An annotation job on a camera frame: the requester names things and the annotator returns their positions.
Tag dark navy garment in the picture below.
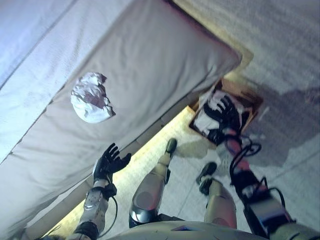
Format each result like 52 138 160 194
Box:
207 109 251 146

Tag white garment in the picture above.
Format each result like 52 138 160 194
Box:
70 71 117 125

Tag silver robot leg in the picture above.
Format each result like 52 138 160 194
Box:
196 161 238 230
128 138 178 228

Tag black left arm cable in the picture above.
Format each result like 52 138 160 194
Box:
99 183 119 235

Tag white duvet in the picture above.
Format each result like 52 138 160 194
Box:
0 0 76 88

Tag silver robot torso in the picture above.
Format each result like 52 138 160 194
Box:
109 219 253 240

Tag tan padded bed frame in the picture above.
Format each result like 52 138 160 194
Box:
22 57 253 233

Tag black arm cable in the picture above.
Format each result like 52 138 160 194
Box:
99 183 119 235
228 136 287 223

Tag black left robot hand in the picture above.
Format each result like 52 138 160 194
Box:
92 142 132 182

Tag white textured blanket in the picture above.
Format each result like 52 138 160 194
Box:
0 0 136 163

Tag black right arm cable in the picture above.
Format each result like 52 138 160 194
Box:
228 136 287 223

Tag silver left robot leg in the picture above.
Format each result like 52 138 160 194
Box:
128 138 178 228

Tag brown wicker basket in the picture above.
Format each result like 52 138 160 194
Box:
188 77 264 146

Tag silver right robot leg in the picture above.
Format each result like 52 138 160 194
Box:
196 161 238 230

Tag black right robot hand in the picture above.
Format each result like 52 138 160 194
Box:
202 96 242 131

